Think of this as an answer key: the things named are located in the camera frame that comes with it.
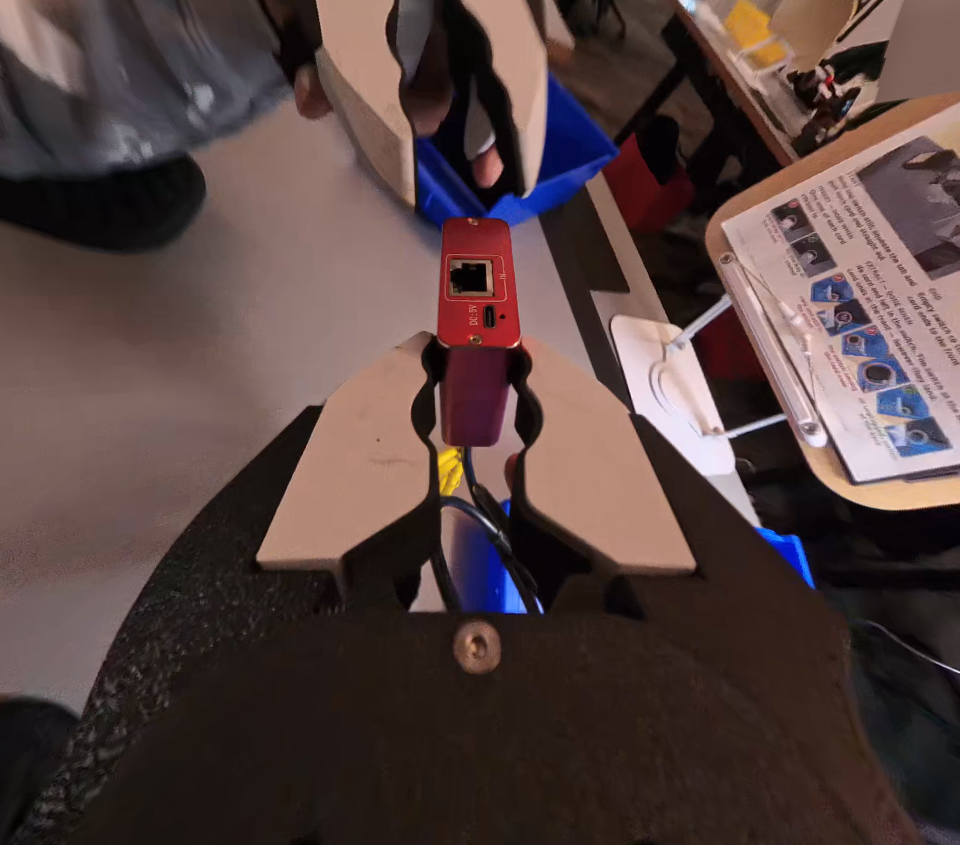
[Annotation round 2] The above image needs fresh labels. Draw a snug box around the printed instruction sheet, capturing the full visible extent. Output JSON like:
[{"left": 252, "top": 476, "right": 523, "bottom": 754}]
[{"left": 721, "top": 123, "right": 960, "bottom": 486}]

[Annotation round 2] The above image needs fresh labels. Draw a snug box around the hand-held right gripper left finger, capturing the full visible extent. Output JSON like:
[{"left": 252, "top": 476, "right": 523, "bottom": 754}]
[{"left": 255, "top": 331, "right": 444, "bottom": 612}]

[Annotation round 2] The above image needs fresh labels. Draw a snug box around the black mesh chair armrest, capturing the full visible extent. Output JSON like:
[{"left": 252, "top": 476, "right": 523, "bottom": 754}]
[{"left": 0, "top": 155, "right": 207, "bottom": 254}]

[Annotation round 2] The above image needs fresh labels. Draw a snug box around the wood top office desk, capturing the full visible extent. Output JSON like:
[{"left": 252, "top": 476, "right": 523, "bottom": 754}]
[{"left": 613, "top": 0, "right": 826, "bottom": 167}]

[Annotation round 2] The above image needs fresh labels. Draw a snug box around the blue plastic storage bin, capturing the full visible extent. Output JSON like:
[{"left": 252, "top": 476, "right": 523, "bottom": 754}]
[
  {"left": 442, "top": 498, "right": 816, "bottom": 615},
  {"left": 414, "top": 72, "right": 620, "bottom": 229}
]

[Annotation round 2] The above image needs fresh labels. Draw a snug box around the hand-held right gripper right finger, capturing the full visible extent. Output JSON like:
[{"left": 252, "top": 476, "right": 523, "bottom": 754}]
[{"left": 512, "top": 335, "right": 700, "bottom": 612}]

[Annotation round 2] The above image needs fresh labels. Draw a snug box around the small yellow plastic bin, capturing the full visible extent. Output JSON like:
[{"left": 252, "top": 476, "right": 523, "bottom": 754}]
[{"left": 723, "top": 0, "right": 789, "bottom": 66}]

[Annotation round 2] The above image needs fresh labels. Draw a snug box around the black ethernet cable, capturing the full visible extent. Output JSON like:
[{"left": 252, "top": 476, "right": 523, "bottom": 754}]
[{"left": 438, "top": 443, "right": 545, "bottom": 615}]

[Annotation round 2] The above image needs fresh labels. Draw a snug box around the instruction sheet on board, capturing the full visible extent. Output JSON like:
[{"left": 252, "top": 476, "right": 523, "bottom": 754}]
[{"left": 705, "top": 95, "right": 960, "bottom": 512}]

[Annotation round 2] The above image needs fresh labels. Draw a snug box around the red metal ethernet switch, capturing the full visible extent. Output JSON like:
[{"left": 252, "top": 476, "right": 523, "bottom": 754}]
[{"left": 437, "top": 217, "right": 522, "bottom": 449}]

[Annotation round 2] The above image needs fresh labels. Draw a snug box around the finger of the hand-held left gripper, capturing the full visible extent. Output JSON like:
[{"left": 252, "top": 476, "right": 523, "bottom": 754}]
[
  {"left": 303, "top": 0, "right": 419, "bottom": 210},
  {"left": 450, "top": 0, "right": 551, "bottom": 200}
]

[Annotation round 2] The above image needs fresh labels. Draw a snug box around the person's left hand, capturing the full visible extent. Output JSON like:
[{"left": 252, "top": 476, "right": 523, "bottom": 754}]
[{"left": 294, "top": 20, "right": 505, "bottom": 190}]

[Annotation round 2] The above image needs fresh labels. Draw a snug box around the red floor bag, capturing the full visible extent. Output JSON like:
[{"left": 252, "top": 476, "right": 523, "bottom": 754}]
[{"left": 603, "top": 117, "right": 695, "bottom": 233}]

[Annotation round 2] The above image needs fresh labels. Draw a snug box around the person's left forearm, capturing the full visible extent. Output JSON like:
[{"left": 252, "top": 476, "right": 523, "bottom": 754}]
[{"left": 0, "top": 0, "right": 301, "bottom": 180}]

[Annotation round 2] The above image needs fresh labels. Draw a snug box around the white stand base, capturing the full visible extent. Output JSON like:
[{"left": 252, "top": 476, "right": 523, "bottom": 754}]
[{"left": 611, "top": 314, "right": 740, "bottom": 480}]

